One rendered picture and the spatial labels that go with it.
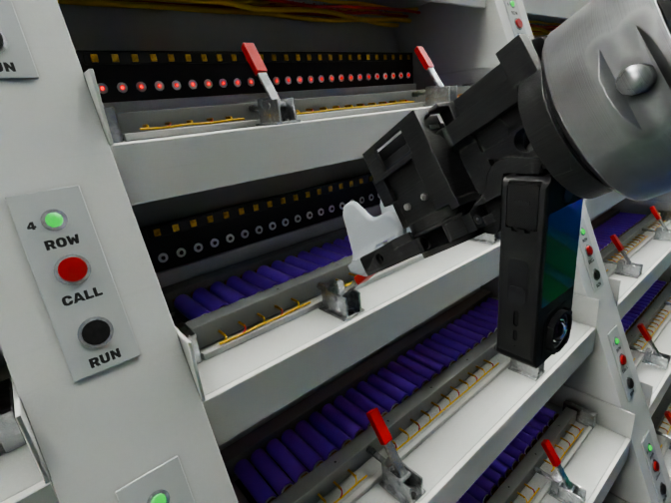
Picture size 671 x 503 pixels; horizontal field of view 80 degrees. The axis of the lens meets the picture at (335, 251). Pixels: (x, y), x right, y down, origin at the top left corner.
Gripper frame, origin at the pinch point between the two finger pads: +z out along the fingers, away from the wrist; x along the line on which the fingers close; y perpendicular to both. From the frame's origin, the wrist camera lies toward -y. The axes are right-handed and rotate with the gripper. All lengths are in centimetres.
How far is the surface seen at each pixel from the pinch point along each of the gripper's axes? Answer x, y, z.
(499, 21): -45, 28, 0
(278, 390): 9.8, -6.3, 5.7
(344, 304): 1.0, -2.2, 4.4
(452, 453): -7.3, -22.6, 8.9
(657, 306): -92, -37, 16
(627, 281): -66, -23, 9
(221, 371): 13.3, -2.8, 6.5
